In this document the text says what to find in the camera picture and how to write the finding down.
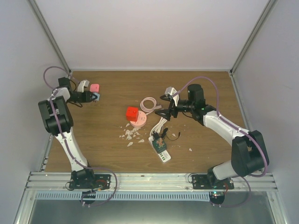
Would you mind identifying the black power adapter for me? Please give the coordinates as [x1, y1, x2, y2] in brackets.
[152, 131, 161, 140]

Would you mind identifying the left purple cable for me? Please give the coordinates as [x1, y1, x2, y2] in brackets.
[43, 66, 117, 207]

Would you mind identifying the pink square plug adapter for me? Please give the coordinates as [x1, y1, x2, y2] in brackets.
[90, 84, 100, 93]

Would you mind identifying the purple cable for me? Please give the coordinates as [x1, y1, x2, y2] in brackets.
[43, 66, 117, 207]
[172, 76, 268, 208]

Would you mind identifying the aluminium front rail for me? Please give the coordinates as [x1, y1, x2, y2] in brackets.
[25, 172, 278, 192]

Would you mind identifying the black thin cable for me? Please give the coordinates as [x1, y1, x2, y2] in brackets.
[160, 127, 181, 141]

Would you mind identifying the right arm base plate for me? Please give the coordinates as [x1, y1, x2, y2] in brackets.
[191, 174, 234, 190]

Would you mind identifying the green cube adapter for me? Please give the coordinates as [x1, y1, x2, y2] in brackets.
[152, 138, 167, 154]

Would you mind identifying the red cube socket adapter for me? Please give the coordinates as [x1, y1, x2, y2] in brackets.
[126, 106, 139, 122]

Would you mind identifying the pink coiled power cable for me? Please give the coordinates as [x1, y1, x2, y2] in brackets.
[140, 97, 162, 115]

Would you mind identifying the grey slotted cable duct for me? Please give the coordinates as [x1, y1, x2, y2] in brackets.
[36, 191, 210, 202]

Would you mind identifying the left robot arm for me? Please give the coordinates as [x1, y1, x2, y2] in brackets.
[38, 77, 98, 189]

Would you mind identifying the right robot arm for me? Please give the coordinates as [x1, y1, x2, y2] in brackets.
[155, 84, 270, 189]

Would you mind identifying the pink round power socket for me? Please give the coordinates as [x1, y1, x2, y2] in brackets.
[130, 111, 147, 128]

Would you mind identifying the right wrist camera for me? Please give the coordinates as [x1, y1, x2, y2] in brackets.
[164, 86, 180, 106]

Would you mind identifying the white power strip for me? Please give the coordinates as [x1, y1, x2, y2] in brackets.
[148, 136, 171, 163]

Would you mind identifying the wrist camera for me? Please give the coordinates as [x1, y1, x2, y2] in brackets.
[77, 80, 90, 93]
[164, 86, 180, 106]

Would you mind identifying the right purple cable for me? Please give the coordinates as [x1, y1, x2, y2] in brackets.
[172, 76, 268, 208]

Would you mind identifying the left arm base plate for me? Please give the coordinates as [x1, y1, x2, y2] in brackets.
[65, 173, 111, 191]

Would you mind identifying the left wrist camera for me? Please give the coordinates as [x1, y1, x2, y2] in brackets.
[77, 80, 90, 93]

